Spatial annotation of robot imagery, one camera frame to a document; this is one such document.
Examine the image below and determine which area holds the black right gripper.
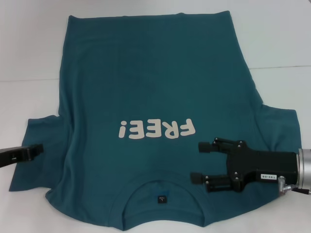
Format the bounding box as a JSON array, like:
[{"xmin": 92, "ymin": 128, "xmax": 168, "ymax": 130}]
[{"xmin": 190, "ymin": 137, "xmax": 300, "ymax": 194}]

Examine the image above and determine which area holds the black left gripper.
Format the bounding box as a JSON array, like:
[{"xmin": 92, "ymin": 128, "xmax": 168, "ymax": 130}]
[{"xmin": 0, "ymin": 143, "xmax": 44, "ymax": 169}]

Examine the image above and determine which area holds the teal t-shirt with FREE print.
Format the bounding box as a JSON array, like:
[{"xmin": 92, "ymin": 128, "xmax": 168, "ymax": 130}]
[{"xmin": 8, "ymin": 10, "xmax": 304, "ymax": 233}]

